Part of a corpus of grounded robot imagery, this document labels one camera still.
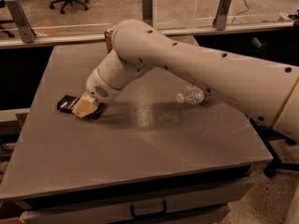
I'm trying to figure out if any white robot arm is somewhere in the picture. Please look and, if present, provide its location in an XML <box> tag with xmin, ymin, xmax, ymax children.
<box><xmin>74</xmin><ymin>20</ymin><xmax>299</xmax><ymax>141</ymax></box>

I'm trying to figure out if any orange soda can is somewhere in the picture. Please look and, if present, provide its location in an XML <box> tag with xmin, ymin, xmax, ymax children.
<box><xmin>104</xmin><ymin>28</ymin><xmax>113</xmax><ymax>52</ymax></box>

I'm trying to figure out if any clear plastic water bottle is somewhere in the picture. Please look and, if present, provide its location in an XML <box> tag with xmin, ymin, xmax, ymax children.
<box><xmin>176</xmin><ymin>84</ymin><xmax>213</xmax><ymax>105</ymax></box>

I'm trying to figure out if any metal window rail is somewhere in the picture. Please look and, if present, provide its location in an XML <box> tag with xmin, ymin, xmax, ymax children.
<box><xmin>0</xmin><ymin>21</ymin><xmax>293</xmax><ymax>49</ymax></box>

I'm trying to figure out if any left metal glass bracket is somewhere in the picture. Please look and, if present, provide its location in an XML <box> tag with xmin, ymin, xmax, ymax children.
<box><xmin>5</xmin><ymin>0</ymin><xmax>36</xmax><ymax>43</ymax></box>

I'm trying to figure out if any metal glass bracket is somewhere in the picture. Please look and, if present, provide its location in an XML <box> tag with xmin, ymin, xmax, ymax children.
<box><xmin>142</xmin><ymin>0</ymin><xmax>153</xmax><ymax>26</ymax></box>
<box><xmin>212</xmin><ymin>0</ymin><xmax>232</xmax><ymax>31</ymax></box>
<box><xmin>5</xmin><ymin>0</ymin><xmax>36</xmax><ymax>43</ymax></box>

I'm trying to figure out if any middle metal glass bracket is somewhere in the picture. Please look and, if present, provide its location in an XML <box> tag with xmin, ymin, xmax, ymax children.
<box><xmin>142</xmin><ymin>0</ymin><xmax>153</xmax><ymax>26</ymax></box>

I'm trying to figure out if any grey drawer with black handle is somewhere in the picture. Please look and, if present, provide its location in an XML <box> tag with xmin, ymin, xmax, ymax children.
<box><xmin>20</xmin><ymin>176</ymin><xmax>254</xmax><ymax>224</ymax></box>

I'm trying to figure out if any right metal glass bracket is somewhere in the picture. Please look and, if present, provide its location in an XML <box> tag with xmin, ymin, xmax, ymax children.
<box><xmin>212</xmin><ymin>0</ymin><xmax>232</xmax><ymax>31</ymax></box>

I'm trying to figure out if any black cart frame with wheels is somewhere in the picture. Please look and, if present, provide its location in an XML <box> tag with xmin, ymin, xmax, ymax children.
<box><xmin>249</xmin><ymin>118</ymin><xmax>299</xmax><ymax>178</ymax></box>

